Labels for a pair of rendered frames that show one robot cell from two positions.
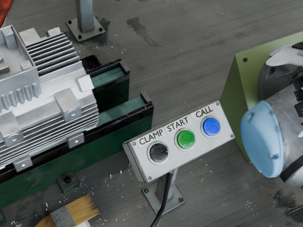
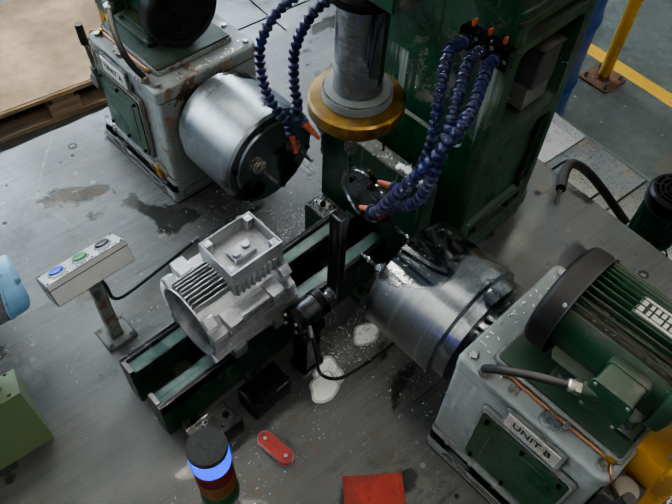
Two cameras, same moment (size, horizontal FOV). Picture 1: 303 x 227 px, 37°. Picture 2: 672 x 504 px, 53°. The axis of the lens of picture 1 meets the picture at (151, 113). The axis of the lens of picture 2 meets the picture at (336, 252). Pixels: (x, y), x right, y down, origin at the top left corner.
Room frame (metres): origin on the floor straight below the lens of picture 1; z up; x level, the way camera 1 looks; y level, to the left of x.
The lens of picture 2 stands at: (1.21, 0.31, 2.14)
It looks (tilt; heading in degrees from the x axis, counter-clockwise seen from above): 53 degrees down; 170
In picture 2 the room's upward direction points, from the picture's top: 3 degrees clockwise
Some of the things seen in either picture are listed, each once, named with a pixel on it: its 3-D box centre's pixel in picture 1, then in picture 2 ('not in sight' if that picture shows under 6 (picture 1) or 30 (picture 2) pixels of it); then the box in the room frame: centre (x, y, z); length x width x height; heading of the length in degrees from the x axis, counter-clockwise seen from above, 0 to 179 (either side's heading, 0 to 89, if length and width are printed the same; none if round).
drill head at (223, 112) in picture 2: not in sight; (232, 125); (-0.01, 0.24, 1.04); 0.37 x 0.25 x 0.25; 37
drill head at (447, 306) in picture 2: not in sight; (453, 308); (0.54, 0.65, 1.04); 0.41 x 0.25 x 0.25; 37
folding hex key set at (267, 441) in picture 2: not in sight; (275, 448); (0.70, 0.29, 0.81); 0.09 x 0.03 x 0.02; 44
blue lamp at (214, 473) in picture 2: not in sight; (209, 454); (0.84, 0.20, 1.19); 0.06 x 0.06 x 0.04
